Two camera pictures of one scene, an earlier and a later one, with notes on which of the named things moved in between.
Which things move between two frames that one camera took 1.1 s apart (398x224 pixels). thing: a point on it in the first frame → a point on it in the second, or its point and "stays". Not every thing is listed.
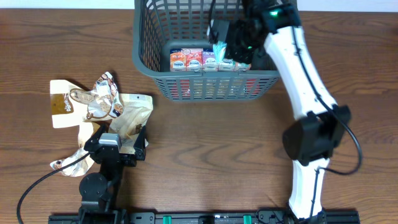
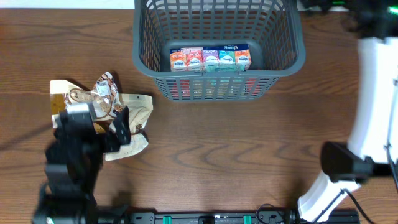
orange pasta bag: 216,89 stays
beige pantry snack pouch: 66,111 stays
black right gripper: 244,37 → 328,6
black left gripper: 130,160 → 112,143
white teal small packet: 219,49 → 226,64
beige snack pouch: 137,109 stays
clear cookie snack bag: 104,101 stays
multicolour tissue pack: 196,60 stays
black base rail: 216,216 stays
